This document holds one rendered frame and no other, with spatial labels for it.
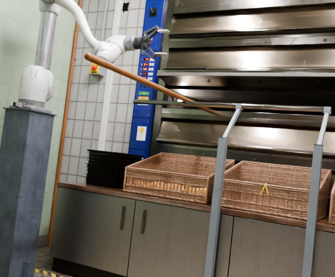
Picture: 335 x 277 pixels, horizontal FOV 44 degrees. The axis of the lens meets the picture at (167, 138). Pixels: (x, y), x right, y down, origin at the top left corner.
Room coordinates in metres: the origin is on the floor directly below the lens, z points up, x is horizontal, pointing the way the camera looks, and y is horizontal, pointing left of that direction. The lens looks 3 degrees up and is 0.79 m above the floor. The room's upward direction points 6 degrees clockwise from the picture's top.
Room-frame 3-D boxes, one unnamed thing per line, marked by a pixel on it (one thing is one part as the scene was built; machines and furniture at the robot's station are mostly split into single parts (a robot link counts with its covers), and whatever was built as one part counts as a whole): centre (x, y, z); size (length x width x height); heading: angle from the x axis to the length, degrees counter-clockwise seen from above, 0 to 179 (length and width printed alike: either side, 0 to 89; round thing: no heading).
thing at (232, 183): (2.37, -0.63, 0.72); 0.56 x 0.49 x 0.28; 62
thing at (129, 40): (2.52, 0.28, 1.49); 0.09 x 0.06 x 0.09; 153
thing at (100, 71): (3.26, 0.62, 1.46); 0.10 x 0.07 x 0.10; 63
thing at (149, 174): (2.64, -0.11, 0.72); 0.56 x 0.49 x 0.28; 64
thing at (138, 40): (2.48, 0.21, 1.49); 0.09 x 0.07 x 0.08; 63
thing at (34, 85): (2.47, 0.83, 1.17); 0.18 x 0.16 x 0.22; 7
